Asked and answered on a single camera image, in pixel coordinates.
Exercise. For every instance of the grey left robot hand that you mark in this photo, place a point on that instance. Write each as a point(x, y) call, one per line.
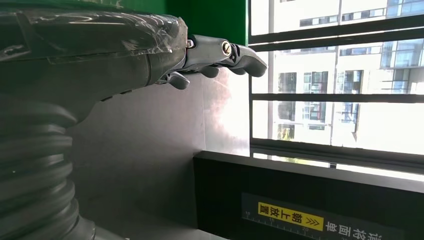
point(82, 56)

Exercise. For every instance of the black inbound scanner machine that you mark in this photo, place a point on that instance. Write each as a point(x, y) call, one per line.
point(298, 185)

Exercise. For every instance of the building outside window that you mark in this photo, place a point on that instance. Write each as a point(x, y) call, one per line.
point(298, 63)

